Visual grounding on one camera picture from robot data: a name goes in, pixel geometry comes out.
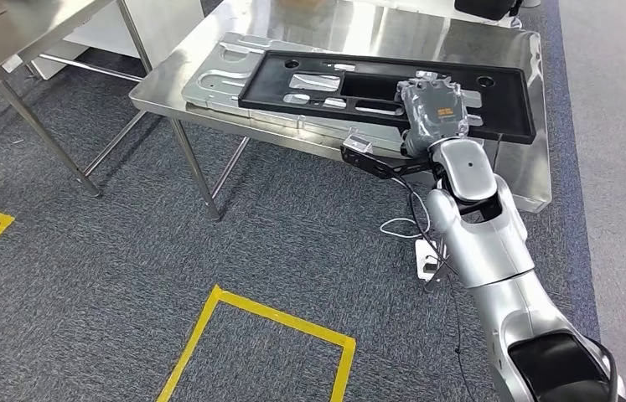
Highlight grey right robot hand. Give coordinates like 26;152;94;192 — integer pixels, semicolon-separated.
396;70;470;157

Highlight black plastic panel part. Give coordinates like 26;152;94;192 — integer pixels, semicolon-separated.
237;49;537;146

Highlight steel workbench table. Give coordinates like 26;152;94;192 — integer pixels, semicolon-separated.
129;0;553;222

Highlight white table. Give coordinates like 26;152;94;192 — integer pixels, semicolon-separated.
345;0;525;28

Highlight white power strip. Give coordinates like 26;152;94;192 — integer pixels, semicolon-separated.
415;238;450;281

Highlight silver stamped metal fixture plate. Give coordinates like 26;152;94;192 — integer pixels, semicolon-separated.
182;31;486;153

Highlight white cabinet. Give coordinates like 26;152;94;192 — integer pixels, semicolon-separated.
29;0;205;81

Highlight steel side table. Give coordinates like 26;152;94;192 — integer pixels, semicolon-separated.
0;0;153;199

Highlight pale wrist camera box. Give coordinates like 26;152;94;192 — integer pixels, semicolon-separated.
341;134;373;155

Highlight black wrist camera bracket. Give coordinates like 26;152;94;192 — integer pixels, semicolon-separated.
340;145;436;180

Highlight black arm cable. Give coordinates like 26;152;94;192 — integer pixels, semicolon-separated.
385;166;458;276

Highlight white power cable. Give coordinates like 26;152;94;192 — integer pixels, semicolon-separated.
379;185;432;240

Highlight thin black floor cable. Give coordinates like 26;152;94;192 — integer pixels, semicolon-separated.
445;274;478;402

